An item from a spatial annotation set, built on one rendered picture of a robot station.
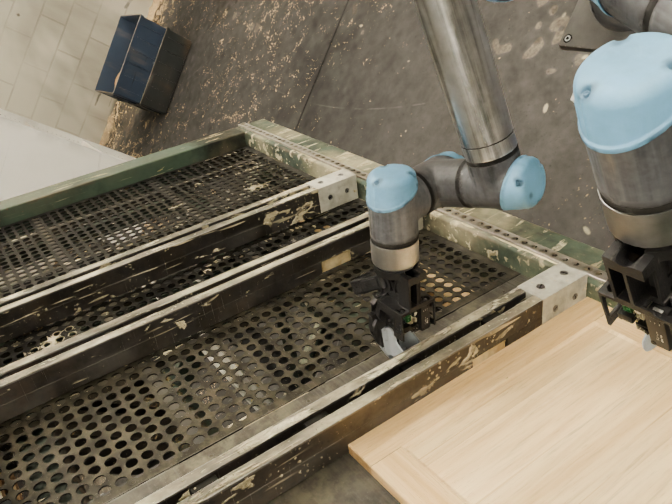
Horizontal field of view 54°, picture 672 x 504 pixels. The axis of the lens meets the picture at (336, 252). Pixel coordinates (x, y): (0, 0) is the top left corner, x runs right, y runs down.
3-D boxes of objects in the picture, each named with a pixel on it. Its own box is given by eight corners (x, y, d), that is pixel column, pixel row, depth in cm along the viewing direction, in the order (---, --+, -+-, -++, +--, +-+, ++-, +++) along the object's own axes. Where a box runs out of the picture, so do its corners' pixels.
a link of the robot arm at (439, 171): (496, 193, 103) (455, 221, 97) (441, 192, 112) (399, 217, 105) (487, 146, 101) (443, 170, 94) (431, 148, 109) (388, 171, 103)
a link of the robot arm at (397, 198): (431, 167, 96) (393, 188, 91) (433, 232, 101) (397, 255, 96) (390, 156, 101) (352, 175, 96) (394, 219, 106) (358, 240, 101)
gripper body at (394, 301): (401, 346, 104) (397, 283, 98) (368, 322, 110) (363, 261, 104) (437, 326, 107) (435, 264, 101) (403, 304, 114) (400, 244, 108)
